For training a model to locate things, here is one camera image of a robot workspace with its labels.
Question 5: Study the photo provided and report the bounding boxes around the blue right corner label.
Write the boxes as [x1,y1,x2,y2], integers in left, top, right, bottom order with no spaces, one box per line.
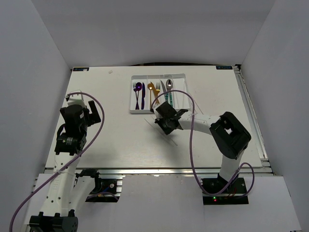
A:
[216,66,233,70]

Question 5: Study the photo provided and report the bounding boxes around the gold fork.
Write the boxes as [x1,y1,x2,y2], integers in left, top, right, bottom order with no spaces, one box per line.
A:
[155,82,161,97]

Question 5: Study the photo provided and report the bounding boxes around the gold spoon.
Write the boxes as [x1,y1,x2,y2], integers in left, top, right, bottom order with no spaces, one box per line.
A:
[147,82,155,106]

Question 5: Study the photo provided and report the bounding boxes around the blue left corner label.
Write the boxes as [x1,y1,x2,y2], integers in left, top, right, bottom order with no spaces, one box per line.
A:
[72,67,89,72]

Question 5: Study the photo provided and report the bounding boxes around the gold knife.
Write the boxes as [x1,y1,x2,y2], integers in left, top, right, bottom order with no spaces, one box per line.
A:
[152,85,156,98]

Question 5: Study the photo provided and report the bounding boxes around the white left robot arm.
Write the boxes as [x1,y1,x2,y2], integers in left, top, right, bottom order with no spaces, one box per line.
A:
[29,101,102,232]

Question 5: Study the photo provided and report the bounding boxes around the blue corner label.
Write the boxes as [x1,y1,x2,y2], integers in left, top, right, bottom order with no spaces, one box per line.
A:
[72,67,89,72]
[216,66,233,70]

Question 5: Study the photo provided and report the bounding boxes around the green handled silver fork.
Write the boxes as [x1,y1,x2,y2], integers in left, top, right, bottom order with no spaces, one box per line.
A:
[169,92,173,107]

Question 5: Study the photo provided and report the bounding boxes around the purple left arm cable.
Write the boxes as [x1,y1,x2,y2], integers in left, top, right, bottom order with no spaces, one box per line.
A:
[9,91,105,232]

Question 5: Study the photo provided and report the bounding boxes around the green handled silver knife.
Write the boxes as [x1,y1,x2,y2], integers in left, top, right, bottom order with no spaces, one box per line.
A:
[160,80,168,98]

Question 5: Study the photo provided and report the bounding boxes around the green handled silver spoon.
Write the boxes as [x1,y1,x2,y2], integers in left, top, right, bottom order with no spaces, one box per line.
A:
[166,79,173,92]

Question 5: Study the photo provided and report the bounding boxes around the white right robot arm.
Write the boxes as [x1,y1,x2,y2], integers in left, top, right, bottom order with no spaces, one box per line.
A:
[151,102,252,193]

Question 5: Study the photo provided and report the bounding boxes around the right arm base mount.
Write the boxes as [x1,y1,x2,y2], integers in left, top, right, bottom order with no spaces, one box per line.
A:
[201,177,249,205]

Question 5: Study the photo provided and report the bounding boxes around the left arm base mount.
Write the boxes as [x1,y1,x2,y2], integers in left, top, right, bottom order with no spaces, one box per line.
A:
[86,178,122,203]

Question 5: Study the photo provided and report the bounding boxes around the purple iridescent knife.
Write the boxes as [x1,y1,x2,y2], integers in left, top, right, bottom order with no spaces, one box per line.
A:
[141,83,146,110]

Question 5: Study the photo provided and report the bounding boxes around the purple iridescent fork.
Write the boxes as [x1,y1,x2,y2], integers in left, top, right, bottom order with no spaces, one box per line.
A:
[132,82,141,110]

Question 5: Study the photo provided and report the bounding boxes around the white divided utensil tray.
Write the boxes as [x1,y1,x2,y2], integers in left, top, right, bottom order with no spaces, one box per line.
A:
[129,73,192,114]

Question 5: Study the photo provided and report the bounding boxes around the purple iridescent spoon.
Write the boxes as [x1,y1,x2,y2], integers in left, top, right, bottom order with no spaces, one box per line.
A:
[134,82,143,110]

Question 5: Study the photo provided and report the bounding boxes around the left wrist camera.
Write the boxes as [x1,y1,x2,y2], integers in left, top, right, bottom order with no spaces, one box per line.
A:
[65,90,87,108]

